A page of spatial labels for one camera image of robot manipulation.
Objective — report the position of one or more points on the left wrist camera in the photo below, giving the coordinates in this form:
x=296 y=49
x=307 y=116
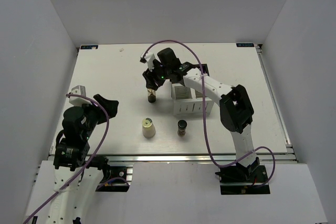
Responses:
x=81 y=92

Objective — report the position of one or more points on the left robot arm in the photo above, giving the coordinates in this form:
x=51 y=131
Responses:
x=76 y=176

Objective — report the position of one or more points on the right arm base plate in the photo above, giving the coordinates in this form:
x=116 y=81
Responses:
x=234 y=182

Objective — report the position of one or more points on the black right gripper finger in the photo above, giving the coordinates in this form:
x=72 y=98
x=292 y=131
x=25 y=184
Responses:
x=149 y=80
x=159 y=82

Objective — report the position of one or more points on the black metal organizer rack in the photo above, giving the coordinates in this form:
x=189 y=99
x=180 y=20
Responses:
x=203 y=69

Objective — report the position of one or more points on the white squeeze bottle yellow cap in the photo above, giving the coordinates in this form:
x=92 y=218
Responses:
x=148 y=128

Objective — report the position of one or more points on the spice jar black lid centre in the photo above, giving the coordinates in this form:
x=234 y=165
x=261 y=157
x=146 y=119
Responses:
x=181 y=127

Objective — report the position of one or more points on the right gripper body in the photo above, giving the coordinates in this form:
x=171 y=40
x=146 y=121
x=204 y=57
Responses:
x=165 y=71

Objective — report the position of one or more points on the tall dark sauce bottle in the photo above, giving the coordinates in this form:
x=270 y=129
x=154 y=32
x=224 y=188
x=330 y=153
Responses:
x=151 y=95

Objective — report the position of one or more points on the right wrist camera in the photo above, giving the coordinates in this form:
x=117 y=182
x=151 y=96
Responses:
x=148 y=58

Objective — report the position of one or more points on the xdof logo sticker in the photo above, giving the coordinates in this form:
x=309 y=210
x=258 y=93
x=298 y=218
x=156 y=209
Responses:
x=243 y=45
x=89 y=47

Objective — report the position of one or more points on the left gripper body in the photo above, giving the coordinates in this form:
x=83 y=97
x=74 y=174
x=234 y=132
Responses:
x=91 y=112

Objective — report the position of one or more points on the XDOF logo sticker left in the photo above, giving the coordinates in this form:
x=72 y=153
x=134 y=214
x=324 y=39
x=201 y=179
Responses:
x=89 y=47

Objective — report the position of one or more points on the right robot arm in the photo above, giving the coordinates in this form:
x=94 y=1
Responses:
x=236 y=110

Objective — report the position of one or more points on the white metal organizer rack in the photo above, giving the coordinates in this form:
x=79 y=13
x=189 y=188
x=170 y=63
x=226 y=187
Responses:
x=186 y=100

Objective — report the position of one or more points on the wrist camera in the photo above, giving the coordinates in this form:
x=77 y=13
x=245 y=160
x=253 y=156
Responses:
x=148 y=58
x=81 y=92

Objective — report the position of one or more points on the XDOF logo sticker right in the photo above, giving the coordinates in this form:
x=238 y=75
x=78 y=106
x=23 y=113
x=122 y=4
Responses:
x=243 y=45

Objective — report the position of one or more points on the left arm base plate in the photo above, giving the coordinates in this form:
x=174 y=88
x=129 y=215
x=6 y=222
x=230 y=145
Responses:
x=116 y=179

